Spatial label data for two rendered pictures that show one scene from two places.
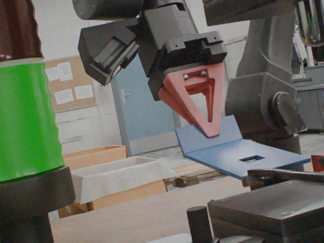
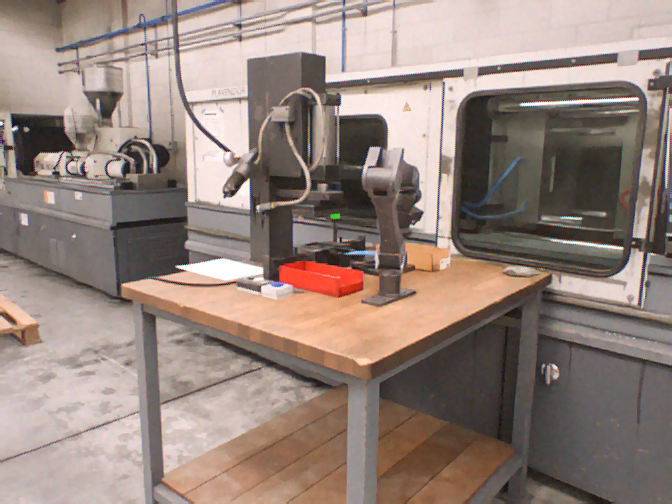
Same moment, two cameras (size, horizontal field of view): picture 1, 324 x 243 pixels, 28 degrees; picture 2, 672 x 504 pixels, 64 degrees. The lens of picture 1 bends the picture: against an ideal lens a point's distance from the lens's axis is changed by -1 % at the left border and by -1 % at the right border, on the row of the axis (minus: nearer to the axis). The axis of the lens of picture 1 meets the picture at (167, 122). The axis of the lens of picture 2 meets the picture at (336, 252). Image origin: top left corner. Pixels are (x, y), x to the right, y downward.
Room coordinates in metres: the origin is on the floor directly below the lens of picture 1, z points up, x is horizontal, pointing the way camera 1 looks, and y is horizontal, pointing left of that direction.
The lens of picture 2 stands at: (2.13, -1.04, 1.33)
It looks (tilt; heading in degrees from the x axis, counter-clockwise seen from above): 11 degrees down; 150
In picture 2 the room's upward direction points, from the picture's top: 1 degrees clockwise
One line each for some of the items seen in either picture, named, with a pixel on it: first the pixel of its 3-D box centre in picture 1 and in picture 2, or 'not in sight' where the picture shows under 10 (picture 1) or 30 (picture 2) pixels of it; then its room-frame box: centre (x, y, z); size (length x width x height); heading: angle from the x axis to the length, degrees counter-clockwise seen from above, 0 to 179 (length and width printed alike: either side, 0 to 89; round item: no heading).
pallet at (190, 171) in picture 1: (223, 168); not in sight; (7.27, -0.50, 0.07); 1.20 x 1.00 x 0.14; 109
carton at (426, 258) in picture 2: not in sight; (412, 256); (0.53, 0.21, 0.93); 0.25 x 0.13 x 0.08; 21
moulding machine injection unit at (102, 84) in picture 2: not in sight; (103, 119); (-3.99, -0.29, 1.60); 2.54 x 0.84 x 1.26; 17
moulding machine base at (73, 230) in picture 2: not in sight; (50, 215); (-5.35, -0.80, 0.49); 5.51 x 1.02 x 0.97; 17
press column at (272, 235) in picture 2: not in sight; (270, 162); (0.19, -0.22, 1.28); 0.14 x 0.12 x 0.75; 111
